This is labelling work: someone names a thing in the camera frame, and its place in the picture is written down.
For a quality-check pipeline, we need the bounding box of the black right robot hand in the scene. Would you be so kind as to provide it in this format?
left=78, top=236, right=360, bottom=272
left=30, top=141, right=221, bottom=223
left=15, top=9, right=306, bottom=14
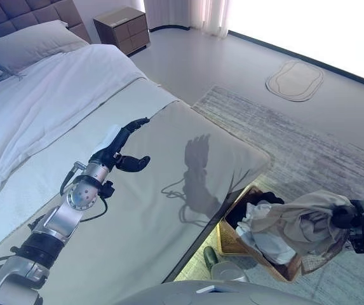
left=330, top=199, right=364, bottom=229

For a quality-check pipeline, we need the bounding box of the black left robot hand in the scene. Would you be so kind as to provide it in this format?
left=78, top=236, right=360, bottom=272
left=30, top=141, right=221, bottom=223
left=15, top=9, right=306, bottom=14
left=89, top=116, right=151, bottom=174

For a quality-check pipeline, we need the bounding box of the beige shirt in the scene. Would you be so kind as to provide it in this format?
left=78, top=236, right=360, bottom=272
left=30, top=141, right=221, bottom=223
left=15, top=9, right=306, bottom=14
left=250, top=189, right=356, bottom=276

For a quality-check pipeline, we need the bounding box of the white garment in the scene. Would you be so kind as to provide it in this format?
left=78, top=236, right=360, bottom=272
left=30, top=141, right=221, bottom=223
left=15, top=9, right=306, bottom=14
left=235, top=202, right=297, bottom=265

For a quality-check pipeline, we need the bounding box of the black garment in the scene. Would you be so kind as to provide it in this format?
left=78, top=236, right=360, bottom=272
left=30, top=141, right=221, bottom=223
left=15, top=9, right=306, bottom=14
left=226, top=190, right=285, bottom=229

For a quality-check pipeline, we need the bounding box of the bed with beige cover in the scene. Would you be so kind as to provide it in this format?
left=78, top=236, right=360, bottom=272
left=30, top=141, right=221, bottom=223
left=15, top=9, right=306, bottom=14
left=0, top=43, right=273, bottom=305

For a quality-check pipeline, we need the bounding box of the brown wicker basket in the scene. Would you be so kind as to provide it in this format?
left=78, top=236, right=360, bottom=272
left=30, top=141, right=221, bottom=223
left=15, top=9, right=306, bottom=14
left=217, top=185, right=351, bottom=283

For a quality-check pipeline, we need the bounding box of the white duvet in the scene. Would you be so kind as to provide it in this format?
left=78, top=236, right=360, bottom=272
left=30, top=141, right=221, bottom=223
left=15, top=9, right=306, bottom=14
left=0, top=43, right=147, bottom=220

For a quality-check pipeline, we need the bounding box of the grey striped area rug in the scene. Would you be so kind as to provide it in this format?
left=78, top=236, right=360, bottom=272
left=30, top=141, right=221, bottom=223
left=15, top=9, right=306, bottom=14
left=173, top=85, right=364, bottom=305

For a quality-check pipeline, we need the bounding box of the brown wooden nightstand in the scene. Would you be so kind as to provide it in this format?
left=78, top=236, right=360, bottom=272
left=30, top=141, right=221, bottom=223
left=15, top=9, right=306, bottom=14
left=93, top=6, right=151, bottom=57

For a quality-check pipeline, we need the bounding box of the silver right robot leg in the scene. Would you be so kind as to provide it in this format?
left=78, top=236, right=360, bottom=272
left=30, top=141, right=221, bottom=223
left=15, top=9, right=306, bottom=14
left=203, top=246, right=249, bottom=283

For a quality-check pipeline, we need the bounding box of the plain beige pillow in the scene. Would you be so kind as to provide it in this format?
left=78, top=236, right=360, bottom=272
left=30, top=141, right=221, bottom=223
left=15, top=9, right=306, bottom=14
left=0, top=19, right=89, bottom=74

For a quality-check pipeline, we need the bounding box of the small beige floor mat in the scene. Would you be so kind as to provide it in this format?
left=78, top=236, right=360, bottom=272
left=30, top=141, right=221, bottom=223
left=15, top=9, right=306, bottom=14
left=265, top=59, right=325, bottom=102

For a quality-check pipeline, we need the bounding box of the grey robot torso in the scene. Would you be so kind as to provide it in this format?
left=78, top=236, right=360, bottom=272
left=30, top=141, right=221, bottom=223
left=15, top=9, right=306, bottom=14
left=114, top=279, right=322, bottom=305

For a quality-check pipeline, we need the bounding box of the brown padded headboard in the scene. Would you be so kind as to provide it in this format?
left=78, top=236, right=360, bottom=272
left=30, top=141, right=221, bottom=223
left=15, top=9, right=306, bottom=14
left=0, top=0, right=91, bottom=44

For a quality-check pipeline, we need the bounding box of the white sheer curtain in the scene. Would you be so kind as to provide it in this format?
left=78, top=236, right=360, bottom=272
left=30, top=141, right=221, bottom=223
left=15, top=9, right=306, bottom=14
left=144, top=0, right=233, bottom=39

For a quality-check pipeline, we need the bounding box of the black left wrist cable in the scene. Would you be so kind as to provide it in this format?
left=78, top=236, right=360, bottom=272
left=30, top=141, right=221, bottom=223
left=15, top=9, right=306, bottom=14
left=59, top=161, right=116, bottom=223

